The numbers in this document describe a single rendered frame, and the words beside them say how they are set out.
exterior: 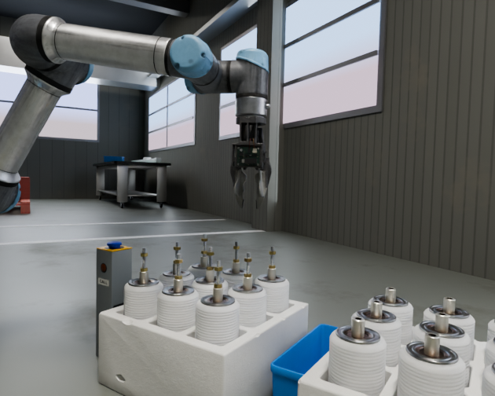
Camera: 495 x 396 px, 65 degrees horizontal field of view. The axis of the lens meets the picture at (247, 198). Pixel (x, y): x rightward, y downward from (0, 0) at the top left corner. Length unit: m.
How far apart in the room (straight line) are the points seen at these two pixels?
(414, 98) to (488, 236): 0.98
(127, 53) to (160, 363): 0.66
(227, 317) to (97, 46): 0.62
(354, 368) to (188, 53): 0.64
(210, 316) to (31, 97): 0.69
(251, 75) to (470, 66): 1.90
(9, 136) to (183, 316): 0.62
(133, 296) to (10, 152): 0.48
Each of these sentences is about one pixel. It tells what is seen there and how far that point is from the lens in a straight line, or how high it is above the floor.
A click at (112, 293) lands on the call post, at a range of 1.16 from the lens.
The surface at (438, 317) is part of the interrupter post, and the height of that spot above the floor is 0.28.
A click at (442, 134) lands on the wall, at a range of 2.67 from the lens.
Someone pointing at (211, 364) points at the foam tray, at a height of 0.15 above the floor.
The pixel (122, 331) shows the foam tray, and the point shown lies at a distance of 1.01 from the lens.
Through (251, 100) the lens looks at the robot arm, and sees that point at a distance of 0.90.
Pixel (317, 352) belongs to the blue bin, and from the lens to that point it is 1.15.
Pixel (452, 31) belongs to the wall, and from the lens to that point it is 2.79.
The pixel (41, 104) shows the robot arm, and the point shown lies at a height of 0.69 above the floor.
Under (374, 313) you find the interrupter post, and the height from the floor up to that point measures 0.26.
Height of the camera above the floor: 0.52
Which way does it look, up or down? 3 degrees down
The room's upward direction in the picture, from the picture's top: 1 degrees clockwise
